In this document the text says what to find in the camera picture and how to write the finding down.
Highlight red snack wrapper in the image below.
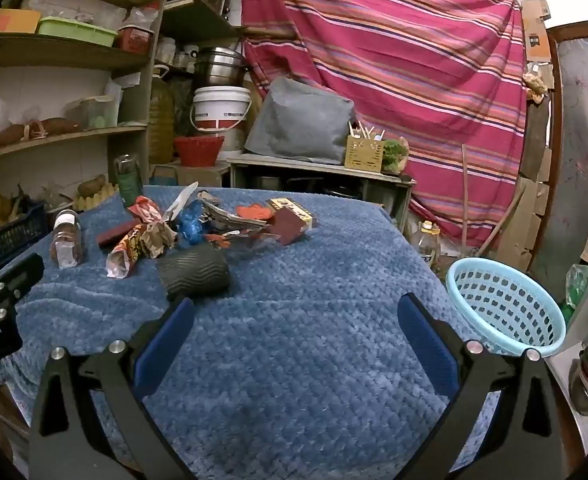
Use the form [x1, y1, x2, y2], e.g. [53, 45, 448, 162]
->
[105, 195, 163, 280]

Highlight brown paper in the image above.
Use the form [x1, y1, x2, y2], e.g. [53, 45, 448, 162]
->
[140, 221, 177, 259]

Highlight black ribbed cup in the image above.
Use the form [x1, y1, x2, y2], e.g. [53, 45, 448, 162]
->
[156, 244, 231, 302]

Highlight blue plastic bag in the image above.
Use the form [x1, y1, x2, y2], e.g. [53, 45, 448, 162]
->
[175, 200, 207, 248]

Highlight dark red sponge pad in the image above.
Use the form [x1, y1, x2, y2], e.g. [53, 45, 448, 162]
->
[268, 208, 308, 246]

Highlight silver foil wrapper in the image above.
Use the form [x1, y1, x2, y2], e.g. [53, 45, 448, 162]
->
[197, 191, 267, 232]

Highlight dark blue crate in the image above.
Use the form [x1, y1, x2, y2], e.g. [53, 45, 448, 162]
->
[0, 204, 50, 269]

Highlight clear spice jar lying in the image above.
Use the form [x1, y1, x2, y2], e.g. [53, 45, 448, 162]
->
[50, 209, 82, 269]

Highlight light blue plastic basket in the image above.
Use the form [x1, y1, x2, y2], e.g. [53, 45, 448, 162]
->
[446, 258, 566, 358]

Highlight egg carton tray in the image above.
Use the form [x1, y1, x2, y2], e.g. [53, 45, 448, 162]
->
[74, 183, 118, 211]

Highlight green plastic bag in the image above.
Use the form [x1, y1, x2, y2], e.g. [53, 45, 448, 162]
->
[565, 263, 588, 310]

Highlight oil bottle on floor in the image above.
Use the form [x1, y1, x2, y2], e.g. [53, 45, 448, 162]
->
[415, 220, 440, 266]

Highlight blue quilted table cloth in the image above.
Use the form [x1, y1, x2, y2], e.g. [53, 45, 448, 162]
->
[0, 193, 479, 479]

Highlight green glass jar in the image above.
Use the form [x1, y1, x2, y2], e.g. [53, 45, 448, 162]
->
[114, 154, 143, 208]

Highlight low wooden side table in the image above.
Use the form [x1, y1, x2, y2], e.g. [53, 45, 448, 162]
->
[228, 153, 416, 231]

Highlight broom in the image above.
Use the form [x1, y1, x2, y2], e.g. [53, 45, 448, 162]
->
[461, 144, 522, 255]

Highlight wooden shelf unit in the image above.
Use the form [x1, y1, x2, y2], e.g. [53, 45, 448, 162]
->
[0, 0, 245, 212]

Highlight red plastic basket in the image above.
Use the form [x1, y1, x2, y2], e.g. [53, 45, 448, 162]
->
[173, 134, 224, 167]

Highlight green leafy vegetables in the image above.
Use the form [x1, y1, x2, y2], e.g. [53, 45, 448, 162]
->
[382, 138, 410, 176]

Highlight yellow red cardboard box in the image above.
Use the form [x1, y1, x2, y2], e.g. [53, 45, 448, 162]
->
[267, 197, 317, 229]

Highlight white plastic bucket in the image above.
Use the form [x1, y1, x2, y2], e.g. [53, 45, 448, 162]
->
[190, 86, 251, 133]

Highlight green plastic tray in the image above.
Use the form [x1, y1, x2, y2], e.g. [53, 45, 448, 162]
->
[36, 16, 118, 48]

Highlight yellow box on shelf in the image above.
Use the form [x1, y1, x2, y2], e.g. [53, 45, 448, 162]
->
[0, 9, 41, 34]

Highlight steel pot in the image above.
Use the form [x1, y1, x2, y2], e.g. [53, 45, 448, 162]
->
[194, 47, 247, 88]

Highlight grey cushion bag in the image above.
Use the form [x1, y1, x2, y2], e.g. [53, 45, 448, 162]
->
[245, 77, 356, 165]

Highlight pink striped curtain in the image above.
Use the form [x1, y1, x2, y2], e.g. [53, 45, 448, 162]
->
[242, 0, 526, 242]

